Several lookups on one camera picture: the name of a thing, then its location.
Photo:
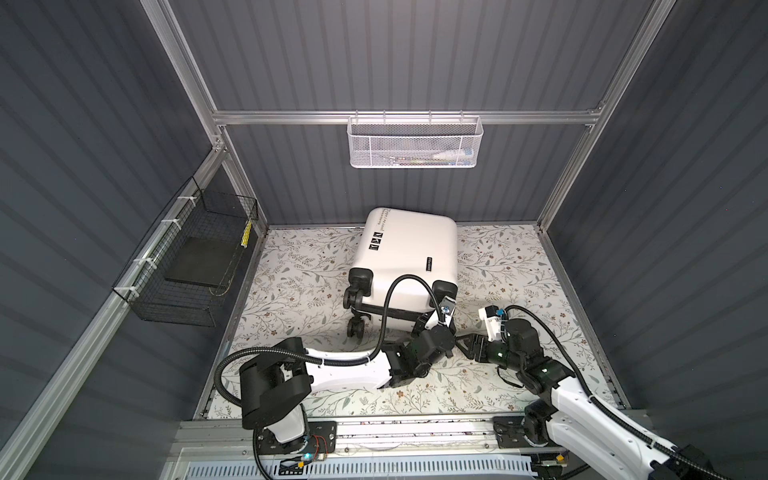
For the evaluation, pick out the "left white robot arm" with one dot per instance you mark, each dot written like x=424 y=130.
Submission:
x=274 y=385

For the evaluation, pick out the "white vented cable duct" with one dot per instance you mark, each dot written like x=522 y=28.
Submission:
x=483 y=466

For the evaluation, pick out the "white hard-shell suitcase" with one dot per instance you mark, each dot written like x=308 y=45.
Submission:
x=396 y=242

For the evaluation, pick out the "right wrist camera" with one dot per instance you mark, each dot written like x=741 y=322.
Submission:
x=516 y=333

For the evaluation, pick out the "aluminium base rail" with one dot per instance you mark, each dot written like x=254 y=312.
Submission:
x=362 y=436

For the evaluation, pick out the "toothpaste tube in basket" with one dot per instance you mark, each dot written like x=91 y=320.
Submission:
x=456 y=156

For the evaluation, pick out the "yellow tag on basket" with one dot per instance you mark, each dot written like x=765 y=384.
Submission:
x=246 y=234

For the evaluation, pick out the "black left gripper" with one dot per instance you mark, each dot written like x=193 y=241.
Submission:
x=451 y=336

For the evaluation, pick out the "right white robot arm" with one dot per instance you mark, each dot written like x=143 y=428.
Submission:
x=568 y=415

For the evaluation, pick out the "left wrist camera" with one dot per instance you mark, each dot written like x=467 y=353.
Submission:
x=442 y=315

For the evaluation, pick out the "white wire mesh basket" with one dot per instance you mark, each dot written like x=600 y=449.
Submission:
x=381 y=142

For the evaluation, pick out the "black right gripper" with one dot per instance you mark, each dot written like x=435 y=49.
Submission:
x=473 y=346

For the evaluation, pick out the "black wire mesh basket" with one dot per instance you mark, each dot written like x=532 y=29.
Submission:
x=190 y=269

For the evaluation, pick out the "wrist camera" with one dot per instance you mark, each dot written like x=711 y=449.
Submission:
x=442 y=315
x=516 y=333

